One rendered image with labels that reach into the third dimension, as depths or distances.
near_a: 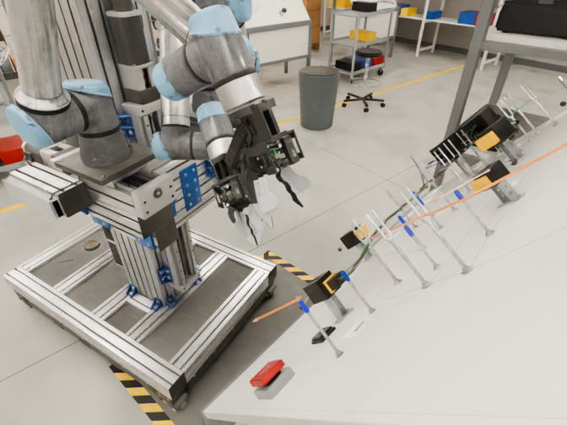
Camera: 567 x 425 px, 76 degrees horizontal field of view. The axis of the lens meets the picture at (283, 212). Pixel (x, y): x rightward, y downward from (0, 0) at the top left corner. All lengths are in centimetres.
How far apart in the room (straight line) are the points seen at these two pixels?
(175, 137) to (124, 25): 46
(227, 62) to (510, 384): 52
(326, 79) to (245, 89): 350
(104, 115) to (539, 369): 109
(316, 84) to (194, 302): 280
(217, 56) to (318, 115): 363
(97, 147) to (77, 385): 130
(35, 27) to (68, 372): 166
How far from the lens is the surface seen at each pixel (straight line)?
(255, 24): 546
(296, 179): 67
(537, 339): 36
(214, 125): 88
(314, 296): 72
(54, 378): 222
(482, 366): 36
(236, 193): 78
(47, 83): 103
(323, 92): 412
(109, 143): 119
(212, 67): 62
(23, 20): 96
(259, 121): 59
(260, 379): 63
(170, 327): 190
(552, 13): 150
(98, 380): 212
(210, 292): 200
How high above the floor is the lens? 168
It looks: 36 degrees down
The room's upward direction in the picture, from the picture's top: straight up
